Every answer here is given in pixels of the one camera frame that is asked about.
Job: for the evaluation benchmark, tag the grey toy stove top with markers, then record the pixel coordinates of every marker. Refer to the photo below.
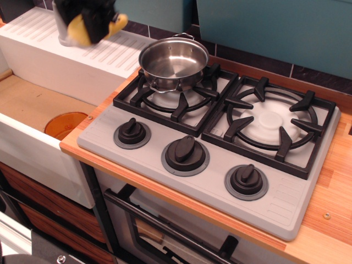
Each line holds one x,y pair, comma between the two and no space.
280,212

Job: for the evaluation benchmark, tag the grey toy faucet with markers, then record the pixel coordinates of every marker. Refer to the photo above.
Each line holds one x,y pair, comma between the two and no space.
61,33

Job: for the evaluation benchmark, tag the oven door with black handle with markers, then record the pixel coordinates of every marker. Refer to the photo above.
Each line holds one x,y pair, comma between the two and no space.
122,200

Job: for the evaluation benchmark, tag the black right stove knob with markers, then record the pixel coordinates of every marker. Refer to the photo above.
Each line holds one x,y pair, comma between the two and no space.
246,182

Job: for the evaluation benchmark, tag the black left burner grate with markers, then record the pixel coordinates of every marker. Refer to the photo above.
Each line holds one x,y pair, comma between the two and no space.
187,111

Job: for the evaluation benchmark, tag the wooden drawer cabinet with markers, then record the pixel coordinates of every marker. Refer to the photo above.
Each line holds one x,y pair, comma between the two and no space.
59,219

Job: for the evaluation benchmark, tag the black middle stove knob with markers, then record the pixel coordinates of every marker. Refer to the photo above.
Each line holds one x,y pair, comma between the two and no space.
185,157

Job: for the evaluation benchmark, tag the yellow stuffed duck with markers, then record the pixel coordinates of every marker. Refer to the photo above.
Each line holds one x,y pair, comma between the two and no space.
79,34

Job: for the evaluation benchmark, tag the black burner grate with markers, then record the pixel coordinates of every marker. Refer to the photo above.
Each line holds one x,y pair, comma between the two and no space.
187,111
281,128

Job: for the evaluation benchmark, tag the white toy sink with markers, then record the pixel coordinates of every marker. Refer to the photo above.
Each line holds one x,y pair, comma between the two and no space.
41,79

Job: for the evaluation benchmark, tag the black left stove knob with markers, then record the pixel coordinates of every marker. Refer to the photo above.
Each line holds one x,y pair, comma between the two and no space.
132,135

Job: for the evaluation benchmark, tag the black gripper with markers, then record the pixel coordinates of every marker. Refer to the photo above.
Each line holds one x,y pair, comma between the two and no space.
96,15

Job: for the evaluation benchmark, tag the stainless steel pan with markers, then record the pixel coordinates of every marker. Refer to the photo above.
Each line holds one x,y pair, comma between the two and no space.
173,64

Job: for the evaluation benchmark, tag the black stove knob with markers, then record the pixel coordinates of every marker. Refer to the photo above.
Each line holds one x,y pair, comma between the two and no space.
246,182
132,135
185,157

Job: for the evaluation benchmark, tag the black right burner grate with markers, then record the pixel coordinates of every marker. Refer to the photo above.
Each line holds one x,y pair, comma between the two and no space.
281,128

